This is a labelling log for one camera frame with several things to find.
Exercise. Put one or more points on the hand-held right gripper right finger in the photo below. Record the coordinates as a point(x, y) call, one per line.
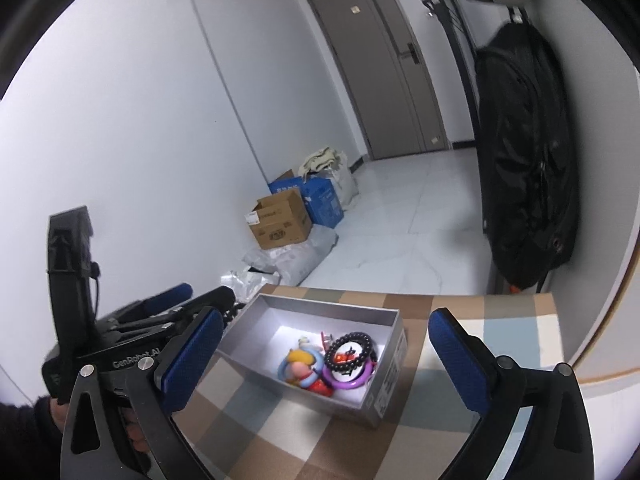
point(457, 360)

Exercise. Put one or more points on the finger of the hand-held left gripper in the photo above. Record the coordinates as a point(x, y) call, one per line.
point(170, 295)
point(210, 299)

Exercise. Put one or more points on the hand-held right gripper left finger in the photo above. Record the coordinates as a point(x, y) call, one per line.
point(192, 360)

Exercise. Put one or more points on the silver cardboard box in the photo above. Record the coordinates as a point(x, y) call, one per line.
point(250, 325)

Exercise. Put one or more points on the person's left forearm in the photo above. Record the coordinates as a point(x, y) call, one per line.
point(25, 445)

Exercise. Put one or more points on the person's left hand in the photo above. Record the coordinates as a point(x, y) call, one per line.
point(59, 415)

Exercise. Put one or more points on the crumpled silver plastic bag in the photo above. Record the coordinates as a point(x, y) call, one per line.
point(240, 280)

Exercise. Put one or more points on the grey plastic parcel bag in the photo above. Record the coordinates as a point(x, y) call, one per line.
point(300, 260)

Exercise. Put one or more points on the brown cardboard box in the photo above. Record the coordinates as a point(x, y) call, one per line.
point(280, 225)

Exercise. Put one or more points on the yellow pink cartoon figure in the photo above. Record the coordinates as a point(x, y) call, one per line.
point(300, 360)

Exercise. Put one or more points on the blue cardboard box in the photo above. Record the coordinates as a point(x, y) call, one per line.
point(325, 205)

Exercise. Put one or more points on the checkered tablecloth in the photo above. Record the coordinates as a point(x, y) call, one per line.
point(320, 450)

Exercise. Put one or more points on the beige cloth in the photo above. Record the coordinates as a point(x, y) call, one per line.
point(320, 160)

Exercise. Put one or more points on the white sack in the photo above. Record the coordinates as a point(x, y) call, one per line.
point(345, 180)

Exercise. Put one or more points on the black backpack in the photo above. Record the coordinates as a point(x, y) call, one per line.
point(525, 160)

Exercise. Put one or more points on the grey brown door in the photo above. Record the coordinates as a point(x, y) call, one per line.
point(380, 60)

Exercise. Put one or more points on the black door lock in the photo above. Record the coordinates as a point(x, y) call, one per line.
point(411, 52)

